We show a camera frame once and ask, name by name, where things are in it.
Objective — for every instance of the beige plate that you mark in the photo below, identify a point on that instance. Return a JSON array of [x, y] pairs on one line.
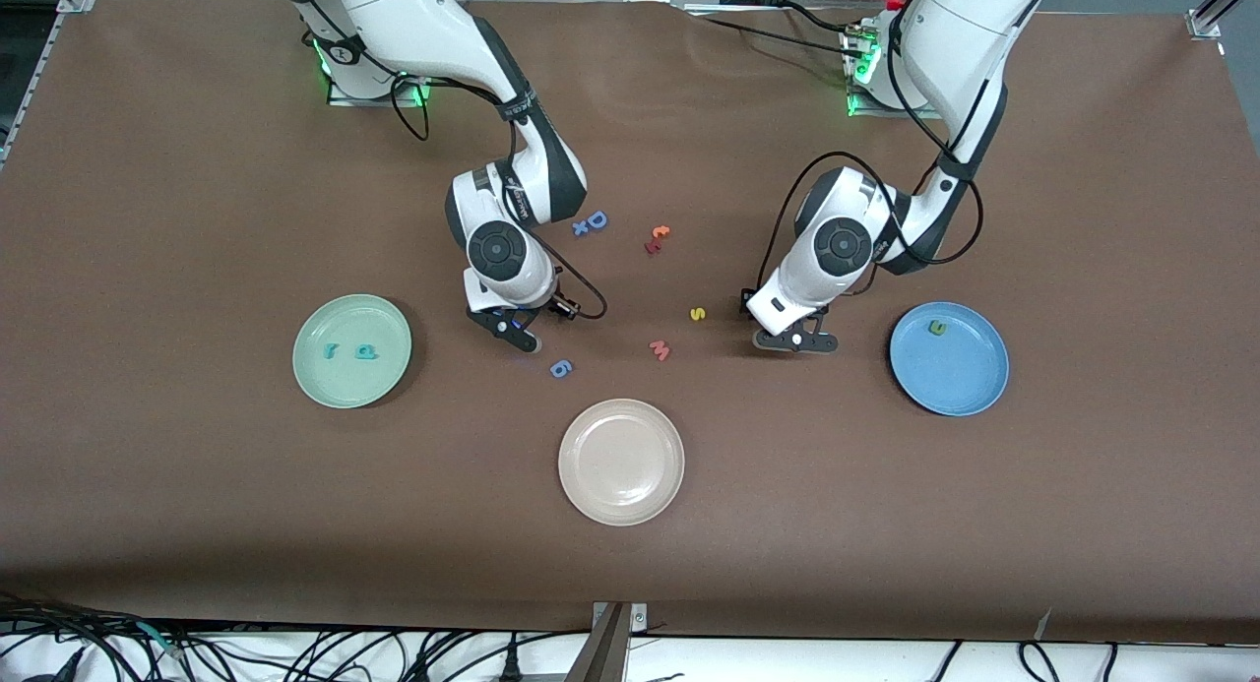
[[621, 463]]

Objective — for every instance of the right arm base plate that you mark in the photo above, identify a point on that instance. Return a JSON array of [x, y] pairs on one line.
[[379, 101]]

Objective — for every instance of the red letter w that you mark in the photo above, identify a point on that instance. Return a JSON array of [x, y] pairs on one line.
[[660, 349]]

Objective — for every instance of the blue plate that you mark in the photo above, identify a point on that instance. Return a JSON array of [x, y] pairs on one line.
[[949, 367]]

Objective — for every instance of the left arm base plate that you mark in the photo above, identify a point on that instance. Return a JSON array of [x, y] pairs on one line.
[[861, 111]]

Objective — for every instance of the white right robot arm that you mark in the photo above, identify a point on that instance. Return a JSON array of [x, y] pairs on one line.
[[497, 249]]

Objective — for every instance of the aluminium table side rail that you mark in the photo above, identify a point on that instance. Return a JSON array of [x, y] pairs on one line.
[[25, 92]]

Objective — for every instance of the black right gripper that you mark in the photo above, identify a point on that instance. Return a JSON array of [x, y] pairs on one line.
[[557, 305]]

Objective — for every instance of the light green plate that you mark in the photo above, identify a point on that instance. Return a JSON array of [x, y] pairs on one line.
[[351, 377]]

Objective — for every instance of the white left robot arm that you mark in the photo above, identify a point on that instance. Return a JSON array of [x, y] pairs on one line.
[[842, 249]]

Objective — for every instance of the teal letter p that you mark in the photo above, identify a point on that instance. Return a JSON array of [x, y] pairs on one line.
[[365, 350]]

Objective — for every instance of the brown metal post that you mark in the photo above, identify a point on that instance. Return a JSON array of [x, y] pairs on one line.
[[600, 652]]

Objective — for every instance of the silver metal bracket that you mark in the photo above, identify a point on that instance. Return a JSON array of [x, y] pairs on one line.
[[638, 618]]

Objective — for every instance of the brown paper table cover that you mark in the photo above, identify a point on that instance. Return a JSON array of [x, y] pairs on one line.
[[630, 584]]

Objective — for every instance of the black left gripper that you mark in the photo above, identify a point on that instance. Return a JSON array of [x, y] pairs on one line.
[[743, 303]]

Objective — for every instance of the blue number six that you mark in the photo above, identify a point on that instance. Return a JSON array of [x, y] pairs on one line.
[[560, 369]]

